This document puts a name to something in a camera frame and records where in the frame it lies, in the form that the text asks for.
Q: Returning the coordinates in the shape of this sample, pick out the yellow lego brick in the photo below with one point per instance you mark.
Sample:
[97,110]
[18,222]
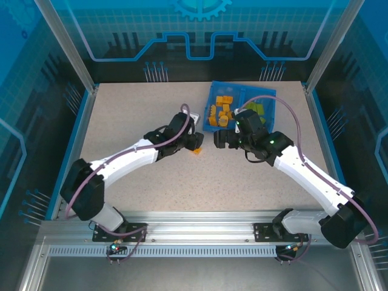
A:
[224,122]

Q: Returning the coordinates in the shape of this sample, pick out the green two-by-four lego brick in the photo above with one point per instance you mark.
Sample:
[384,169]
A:
[251,106]

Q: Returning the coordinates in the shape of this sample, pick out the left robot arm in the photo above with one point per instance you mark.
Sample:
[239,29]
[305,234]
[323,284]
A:
[130,154]

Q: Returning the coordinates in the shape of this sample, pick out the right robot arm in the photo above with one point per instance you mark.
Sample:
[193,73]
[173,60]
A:
[309,179]

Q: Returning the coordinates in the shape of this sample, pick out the blue plastic sorting bin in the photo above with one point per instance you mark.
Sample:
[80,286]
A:
[230,89]

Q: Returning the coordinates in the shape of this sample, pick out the aluminium front beam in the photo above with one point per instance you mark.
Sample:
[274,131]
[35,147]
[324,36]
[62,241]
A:
[197,224]

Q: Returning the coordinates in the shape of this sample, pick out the aluminium side rail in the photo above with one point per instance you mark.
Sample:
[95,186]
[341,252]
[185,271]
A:
[85,121]
[311,112]

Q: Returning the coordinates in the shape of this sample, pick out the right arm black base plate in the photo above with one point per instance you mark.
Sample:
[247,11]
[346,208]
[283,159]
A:
[262,232]

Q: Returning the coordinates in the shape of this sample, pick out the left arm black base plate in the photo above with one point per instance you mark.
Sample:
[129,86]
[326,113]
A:
[136,232]

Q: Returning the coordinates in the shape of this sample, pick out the aluminium frame post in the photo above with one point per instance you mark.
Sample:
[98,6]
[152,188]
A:
[327,48]
[69,51]

